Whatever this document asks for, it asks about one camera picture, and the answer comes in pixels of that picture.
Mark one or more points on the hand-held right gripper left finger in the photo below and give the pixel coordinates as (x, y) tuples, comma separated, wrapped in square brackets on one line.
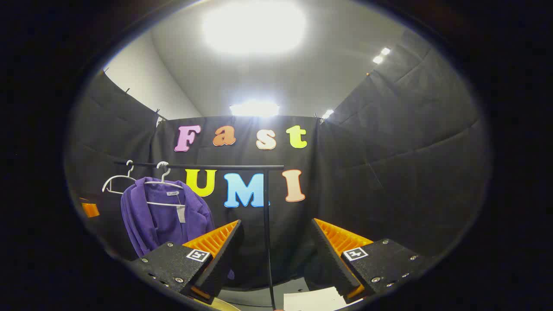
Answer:
[(224, 255)]

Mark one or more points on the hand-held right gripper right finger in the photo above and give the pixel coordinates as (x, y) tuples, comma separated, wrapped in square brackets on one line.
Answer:
[(328, 259)]

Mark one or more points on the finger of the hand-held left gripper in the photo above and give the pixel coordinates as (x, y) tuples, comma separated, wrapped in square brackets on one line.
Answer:
[(90, 210)]

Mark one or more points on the purple knitted sweater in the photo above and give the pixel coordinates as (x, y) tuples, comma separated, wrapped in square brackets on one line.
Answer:
[(160, 224)]

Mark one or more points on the white clothes hanger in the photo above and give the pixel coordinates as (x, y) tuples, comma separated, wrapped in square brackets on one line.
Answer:
[(116, 177), (163, 177)]

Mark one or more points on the black clothes rack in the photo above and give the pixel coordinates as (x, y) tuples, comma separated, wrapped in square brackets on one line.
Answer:
[(267, 216)]

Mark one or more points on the white paper sheet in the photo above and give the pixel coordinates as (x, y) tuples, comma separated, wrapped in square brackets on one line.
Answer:
[(311, 300)]

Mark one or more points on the black backdrop cloth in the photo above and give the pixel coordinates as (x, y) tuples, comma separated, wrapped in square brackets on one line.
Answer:
[(389, 172)]

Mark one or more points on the ceiling light panel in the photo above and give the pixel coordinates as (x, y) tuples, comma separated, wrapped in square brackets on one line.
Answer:
[(255, 26), (255, 109)]

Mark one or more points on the small ceiling spotlight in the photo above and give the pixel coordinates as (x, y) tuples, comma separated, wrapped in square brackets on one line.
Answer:
[(378, 60), (385, 51)]

